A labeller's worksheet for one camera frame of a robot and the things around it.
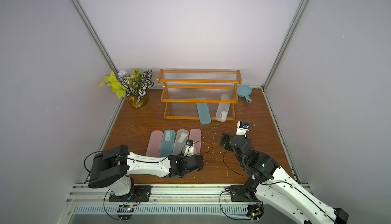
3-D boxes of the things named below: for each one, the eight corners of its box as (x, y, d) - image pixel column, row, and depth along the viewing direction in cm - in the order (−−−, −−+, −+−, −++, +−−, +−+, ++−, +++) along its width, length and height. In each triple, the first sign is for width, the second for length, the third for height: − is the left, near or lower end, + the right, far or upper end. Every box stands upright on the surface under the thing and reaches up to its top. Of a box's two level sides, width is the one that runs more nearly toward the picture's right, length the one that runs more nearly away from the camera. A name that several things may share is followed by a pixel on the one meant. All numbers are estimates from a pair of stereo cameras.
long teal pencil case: (159, 157, 87) (158, 155, 86) (164, 131, 98) (163, 129, 97) (172, 157, 87) (172, 155, 86) (176, 131, 98) (175, 129, 97)
